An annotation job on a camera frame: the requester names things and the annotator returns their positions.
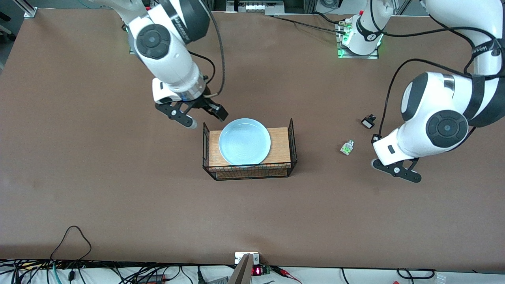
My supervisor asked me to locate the light blue round plate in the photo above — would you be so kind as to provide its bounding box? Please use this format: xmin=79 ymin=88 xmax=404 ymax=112
xmin=219 ymin=118 xmax=272 ymax=166

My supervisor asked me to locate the wooden rack shelf board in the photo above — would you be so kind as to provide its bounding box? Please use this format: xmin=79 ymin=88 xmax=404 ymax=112
xmin=208 ymin=127 xmax=292 ymax=179

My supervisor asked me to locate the black wire mesh rack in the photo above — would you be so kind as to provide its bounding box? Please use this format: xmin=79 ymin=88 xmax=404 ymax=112
xmin=202 ymin=118 xmax=298 ymax=181

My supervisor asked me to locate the black flat loop cable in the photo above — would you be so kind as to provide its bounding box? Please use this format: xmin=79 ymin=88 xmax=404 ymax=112
xmin=396 ymin=268 xmax=437 ymax=279

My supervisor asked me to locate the black cable to arm base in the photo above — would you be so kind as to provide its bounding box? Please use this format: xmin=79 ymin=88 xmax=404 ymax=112
xmin=271 ymin=15 xmax=348 ymax=36

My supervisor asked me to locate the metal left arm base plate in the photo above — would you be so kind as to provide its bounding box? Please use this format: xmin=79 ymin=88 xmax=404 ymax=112
xmin=335 ymin=19 xmax=380 ymax=60

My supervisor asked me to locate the silver camera mount bracket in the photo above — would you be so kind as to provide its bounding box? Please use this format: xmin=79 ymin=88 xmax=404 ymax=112
xmin=228 ymin=252 xmax=260 ymax=284

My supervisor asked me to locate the black looped table cable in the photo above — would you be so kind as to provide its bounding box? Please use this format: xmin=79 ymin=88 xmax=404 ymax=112
xmin=49 ymin=225 xmax=92 ymax=262

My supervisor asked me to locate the aluminium frame corner profile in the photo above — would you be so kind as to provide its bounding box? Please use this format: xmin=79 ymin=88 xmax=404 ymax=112
xmin=12 ymin=0 xmax=38 ymax=19

